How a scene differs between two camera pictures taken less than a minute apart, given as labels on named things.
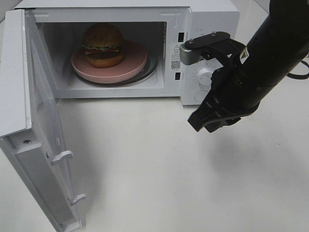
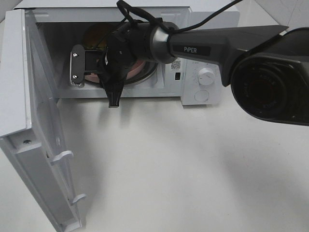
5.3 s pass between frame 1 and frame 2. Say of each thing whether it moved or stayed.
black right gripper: moved
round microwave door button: stayed
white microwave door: stayed
